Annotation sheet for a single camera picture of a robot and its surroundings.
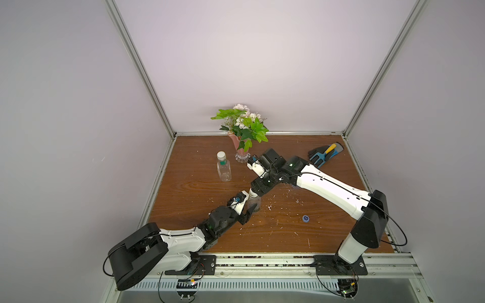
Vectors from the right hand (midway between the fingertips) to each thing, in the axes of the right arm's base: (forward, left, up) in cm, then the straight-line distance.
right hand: (257, 180), depth 78 cm
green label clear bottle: (+11, +17, -6) cm, 21 cm away
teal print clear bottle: (-6, +2, -7) cm, 10 cm away
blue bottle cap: (-9, -23, -18) cm, 30 cm away
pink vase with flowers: (+22, +7, +10) cm, 25 cm away
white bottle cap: (+12, +17, +1) cm, 21 cm away
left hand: (-6, +2, -7) cm, 10 cm away
